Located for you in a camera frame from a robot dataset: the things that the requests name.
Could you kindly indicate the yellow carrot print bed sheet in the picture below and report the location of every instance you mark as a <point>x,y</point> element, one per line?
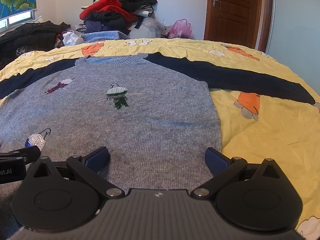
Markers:
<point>262,142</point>

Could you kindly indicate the light blue towel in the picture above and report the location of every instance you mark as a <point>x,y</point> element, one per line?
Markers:
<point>105,36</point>

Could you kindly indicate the pile of mixed clothes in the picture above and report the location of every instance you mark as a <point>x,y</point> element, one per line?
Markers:
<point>110,10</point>

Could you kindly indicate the grey knit sweater navy sleeves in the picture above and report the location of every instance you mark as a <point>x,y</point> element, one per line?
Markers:
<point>150,117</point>

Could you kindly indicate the white crumpled plastic bag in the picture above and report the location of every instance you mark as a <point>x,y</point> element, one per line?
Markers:
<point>71,38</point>

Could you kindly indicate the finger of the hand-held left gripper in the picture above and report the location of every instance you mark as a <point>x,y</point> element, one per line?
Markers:
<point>28,152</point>

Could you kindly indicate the clear plastic bag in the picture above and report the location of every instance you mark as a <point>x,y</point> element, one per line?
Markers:
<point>150,28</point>

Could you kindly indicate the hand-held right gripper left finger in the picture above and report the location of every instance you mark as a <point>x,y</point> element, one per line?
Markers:
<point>98,158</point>

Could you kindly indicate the pink plastic bag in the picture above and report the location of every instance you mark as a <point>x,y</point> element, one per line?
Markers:
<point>181,28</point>

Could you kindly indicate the brown wooden door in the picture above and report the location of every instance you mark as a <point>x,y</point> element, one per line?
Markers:
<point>232,12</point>

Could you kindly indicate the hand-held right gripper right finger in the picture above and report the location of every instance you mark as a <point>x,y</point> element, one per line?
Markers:
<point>216,162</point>

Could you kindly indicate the window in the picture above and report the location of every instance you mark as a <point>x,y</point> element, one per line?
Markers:
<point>15,20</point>

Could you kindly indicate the black coat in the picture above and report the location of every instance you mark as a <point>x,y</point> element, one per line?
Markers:
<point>25,37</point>

